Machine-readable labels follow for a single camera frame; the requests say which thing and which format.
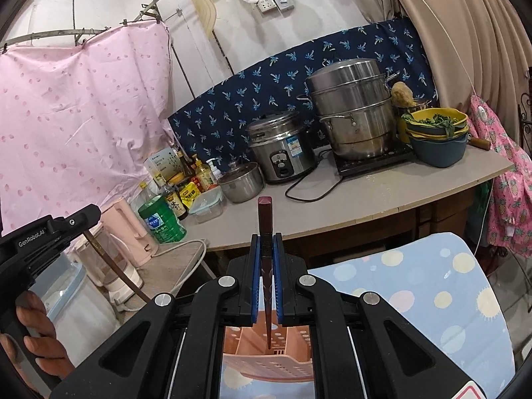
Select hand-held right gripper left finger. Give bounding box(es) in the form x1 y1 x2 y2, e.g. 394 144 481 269
50 235 262 399

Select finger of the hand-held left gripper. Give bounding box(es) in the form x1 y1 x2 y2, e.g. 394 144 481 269
52 204 103 239

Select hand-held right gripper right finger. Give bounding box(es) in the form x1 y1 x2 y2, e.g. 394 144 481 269
272 234 487 399

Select dark red chopstick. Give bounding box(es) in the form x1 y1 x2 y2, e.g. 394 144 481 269
257 197 275 350

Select thin brown chopstick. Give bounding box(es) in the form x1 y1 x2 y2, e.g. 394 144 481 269
84 230 150 303

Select pink perforated utensil holder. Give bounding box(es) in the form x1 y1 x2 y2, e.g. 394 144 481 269
221 326 315 384

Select person's left hand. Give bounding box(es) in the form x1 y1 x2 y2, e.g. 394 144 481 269
0 290 76 380

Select pink electric kettle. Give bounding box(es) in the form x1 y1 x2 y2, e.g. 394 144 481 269
100 197 161 266

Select white blender jug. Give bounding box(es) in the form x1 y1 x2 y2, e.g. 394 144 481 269
68 220 144 312

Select clear bottle yellow cap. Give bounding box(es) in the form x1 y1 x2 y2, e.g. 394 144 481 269
137 181 156 208

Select white blue plastic tub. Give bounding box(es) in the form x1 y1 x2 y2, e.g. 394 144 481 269
25 253 121 366

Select green plastic bottle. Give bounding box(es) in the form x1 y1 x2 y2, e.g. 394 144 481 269
138 195 188 245

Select clear plastic food container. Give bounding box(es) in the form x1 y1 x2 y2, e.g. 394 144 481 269
188 186 225 223

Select dark soy sauce bottle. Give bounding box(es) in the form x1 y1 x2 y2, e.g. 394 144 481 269
161 183 188 221

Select white carton box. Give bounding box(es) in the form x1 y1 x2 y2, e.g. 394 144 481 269
143 148 184 188

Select small steel pot glass lid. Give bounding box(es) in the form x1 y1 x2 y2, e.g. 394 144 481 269
217 161 265 204

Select pink spotted curtain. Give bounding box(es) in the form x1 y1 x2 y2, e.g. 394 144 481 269
0 21 177 233

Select yellow seasoning packet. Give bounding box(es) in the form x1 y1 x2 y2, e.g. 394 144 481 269
180 187 200 210

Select dark glass bottle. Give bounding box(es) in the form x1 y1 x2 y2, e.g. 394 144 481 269
177 150 196 179

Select white pump bottle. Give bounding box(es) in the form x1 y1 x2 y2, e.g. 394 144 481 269
205 158 223 188

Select yellow oil bottle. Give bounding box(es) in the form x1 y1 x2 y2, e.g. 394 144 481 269
194 155 214 192

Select steel rice cooker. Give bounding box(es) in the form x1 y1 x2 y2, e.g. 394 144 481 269
245 110 319 184

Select blue polka dot cloth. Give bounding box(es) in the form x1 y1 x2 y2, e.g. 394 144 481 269
220 231 515 399

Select black induction cooker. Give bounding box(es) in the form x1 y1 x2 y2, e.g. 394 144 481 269
332 141 416 176

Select stacked steel steamer pot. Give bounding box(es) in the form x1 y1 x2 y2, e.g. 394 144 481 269
297 58 402 161

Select navy palm print cloth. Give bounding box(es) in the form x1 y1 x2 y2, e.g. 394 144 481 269
168 19 437 163

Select blue plastic basin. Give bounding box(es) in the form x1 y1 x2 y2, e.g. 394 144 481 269
409 127 470 169

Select tan loofah sponge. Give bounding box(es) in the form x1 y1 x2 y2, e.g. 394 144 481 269
391 82 416 109

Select leafy greens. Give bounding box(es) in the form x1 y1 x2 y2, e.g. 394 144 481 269
409 111 462 127

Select yellow colander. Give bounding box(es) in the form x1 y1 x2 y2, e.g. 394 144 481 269
401 108 470 140

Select beige hanging cutting board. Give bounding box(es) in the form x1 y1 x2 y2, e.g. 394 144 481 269
189 0 217 36

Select pink pineapple print garment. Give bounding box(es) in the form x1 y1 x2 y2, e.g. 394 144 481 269
469 93 532 258

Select black metal rack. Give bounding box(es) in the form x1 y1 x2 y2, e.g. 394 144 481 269
516 93 532 142

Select beige curtain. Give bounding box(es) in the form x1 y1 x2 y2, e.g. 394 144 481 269
359 0 532 113

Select white cable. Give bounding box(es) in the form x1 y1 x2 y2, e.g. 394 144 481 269
152 239 219 279

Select black power cord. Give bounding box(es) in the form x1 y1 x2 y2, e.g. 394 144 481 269
285 150 345 203

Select curved metal curtain rail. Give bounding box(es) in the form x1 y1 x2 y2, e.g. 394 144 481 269
0 0 198 51

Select white cord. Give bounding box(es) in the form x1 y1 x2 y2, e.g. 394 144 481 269
409 0 478 96

